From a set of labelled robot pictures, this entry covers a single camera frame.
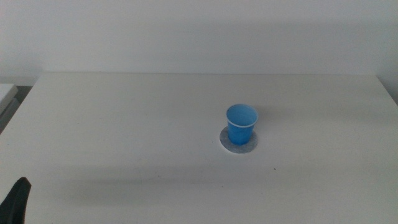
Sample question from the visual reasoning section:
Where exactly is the white side table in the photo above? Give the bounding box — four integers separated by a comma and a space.
0, 83, 21, 133

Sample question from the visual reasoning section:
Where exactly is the blue plastic cup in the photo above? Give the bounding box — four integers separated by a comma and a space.
226, 103, 259, 146

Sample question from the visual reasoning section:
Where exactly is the round grey cup mat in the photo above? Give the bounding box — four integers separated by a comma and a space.
219, 126, 259, 154

